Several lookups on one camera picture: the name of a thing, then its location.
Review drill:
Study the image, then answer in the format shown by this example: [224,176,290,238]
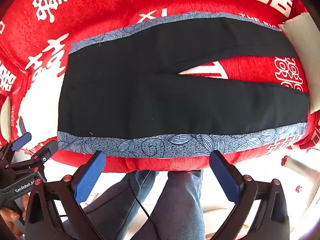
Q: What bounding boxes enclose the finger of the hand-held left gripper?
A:
[7,140,59,176]
[0,132,33,164]

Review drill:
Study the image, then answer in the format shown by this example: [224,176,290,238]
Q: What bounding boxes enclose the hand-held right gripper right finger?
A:
[209,150,291,240]

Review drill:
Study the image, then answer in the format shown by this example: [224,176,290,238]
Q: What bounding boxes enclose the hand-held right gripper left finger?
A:
[24,150,107,240]

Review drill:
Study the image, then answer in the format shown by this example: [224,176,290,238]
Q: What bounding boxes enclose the black pants with blue trim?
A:
[57,11,311,159]

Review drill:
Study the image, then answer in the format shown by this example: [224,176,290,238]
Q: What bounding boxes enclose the person's left hand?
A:
[0,194,29,228]

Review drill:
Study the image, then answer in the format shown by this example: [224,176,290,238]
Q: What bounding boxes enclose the person's legs in blue jeans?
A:
[81,169,161,240]

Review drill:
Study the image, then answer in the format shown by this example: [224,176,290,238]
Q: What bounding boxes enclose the person's right leg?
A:
[130,169,206,240]

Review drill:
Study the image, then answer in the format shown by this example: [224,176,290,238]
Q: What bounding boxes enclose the red printed blanket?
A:
[0,0,320,173]

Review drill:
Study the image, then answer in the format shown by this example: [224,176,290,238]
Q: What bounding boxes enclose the white pillow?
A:
[278,12,320,113]

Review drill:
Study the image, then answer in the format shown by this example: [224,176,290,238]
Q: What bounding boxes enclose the thin black cable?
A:
[127,176,162,240]

